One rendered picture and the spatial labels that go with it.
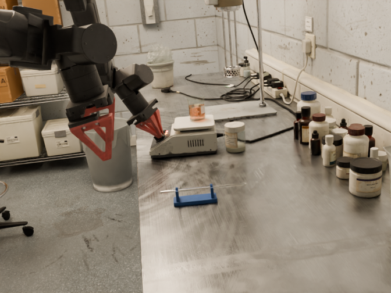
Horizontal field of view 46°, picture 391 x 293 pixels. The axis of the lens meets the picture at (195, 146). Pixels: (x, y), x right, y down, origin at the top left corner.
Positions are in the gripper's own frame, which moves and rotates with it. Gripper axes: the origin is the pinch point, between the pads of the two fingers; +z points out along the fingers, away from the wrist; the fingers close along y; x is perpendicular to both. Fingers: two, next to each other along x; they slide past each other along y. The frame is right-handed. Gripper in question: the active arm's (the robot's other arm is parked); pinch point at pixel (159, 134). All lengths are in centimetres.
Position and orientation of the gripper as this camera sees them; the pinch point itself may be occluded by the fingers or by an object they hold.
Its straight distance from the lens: 136.4
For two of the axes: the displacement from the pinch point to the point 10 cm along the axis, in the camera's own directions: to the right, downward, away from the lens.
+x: -7.3, 3.4, 5.9
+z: 5.7, 7.8, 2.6
